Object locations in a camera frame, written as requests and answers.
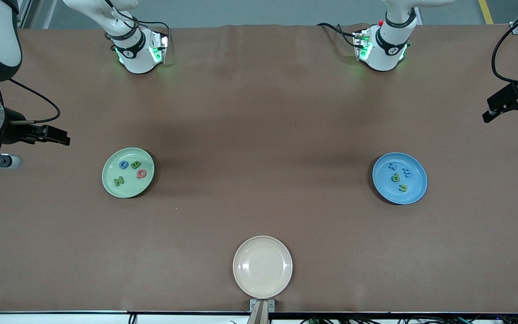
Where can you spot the white table edge rail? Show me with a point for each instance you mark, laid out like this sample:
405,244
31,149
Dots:
38,318

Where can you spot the green foam letter n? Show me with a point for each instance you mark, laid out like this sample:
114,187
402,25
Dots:
400,188

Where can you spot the blue foam letter G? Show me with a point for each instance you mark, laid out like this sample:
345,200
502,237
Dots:
121,165

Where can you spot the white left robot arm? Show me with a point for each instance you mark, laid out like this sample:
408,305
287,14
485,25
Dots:
385,54

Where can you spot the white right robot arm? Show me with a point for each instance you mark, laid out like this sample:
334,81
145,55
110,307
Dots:
137,58

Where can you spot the brown table cover sheet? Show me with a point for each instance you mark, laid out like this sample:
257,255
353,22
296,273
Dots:
259,112

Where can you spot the light green plate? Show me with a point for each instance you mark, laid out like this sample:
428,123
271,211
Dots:
128,191

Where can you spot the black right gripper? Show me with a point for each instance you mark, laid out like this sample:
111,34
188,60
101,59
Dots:
15,132

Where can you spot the green foam letter Z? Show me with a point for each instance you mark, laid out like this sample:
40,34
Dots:
118,181

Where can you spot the blue plate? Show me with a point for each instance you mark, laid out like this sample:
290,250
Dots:
414,195

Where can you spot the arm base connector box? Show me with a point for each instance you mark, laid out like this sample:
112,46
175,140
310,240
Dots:
362,49
158,51

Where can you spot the beige plate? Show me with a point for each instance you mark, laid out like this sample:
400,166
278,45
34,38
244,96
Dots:
262,267

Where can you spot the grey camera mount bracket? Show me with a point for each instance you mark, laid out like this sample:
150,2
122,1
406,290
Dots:
262,310

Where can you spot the red foam letter Q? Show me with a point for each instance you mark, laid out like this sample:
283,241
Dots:
138,174

